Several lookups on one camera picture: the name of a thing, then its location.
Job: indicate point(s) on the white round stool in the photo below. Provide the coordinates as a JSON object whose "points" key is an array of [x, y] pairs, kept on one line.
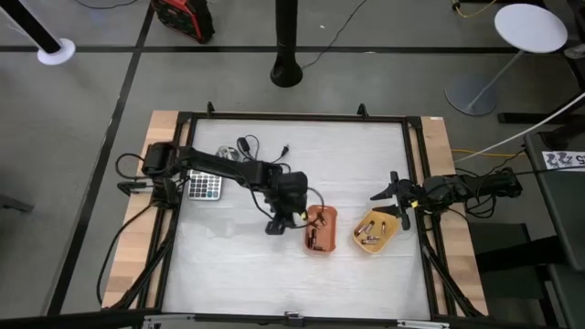
{"points": [[530, 27]]}

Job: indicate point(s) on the yellow plastic bin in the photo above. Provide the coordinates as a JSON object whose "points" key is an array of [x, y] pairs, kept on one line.
{"points": [[388, 236]]}

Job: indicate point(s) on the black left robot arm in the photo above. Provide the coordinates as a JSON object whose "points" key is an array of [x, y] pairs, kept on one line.
{"points": [[219, 164]]}

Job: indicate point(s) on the black round pillar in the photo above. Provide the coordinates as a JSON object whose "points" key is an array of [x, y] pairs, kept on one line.
{"points": [[286, 45]]}

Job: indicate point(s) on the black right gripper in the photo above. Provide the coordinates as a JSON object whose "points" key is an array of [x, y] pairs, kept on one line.
{"points": [[409, 194]]}

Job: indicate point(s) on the white printed sticker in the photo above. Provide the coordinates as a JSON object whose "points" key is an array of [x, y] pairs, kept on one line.
{"points": [[562, 161]]}

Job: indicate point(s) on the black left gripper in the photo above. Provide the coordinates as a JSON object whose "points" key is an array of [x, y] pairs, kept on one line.
{"points": [[290, 189]]}

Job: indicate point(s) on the black pole white base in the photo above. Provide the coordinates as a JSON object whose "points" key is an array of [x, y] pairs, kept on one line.
{"points": [[27, 23]]}

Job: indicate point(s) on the black table-level camera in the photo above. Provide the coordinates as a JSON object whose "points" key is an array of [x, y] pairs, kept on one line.
{"points": [[294, 318]]}

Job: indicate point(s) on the grey desk calculator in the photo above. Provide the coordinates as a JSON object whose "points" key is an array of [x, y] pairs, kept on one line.
{"points": [[205, 185]]}

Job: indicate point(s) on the wooden bench top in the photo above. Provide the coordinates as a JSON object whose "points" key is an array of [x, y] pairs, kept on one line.
{"points": [[157, 132]]}

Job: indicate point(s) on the chrome lamp base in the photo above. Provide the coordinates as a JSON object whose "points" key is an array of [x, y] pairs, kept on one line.
{"points": [[227, 152]]}

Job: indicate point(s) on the silver battery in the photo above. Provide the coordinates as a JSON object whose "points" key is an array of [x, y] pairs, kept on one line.
{"points": [[368, 242], [365, 227], [383, 226], [372, 238]]}

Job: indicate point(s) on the orange plastic bin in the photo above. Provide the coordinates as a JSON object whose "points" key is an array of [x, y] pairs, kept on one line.
{"points": [[326, 240]]}

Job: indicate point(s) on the black desk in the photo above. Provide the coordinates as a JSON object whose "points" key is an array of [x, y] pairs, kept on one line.
{"points": [[562, 205]]}

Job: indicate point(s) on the silver aluminium bar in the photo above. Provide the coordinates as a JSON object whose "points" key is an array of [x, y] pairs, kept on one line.
{"points": [[422, 324], [169, 320]]}

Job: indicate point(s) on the red black toolbox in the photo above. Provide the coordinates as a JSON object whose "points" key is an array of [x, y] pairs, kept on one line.
{"points": [[183, 18]]}

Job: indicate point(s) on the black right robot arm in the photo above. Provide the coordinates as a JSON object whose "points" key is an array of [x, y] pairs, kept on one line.
{"points": [[480, 185]]}

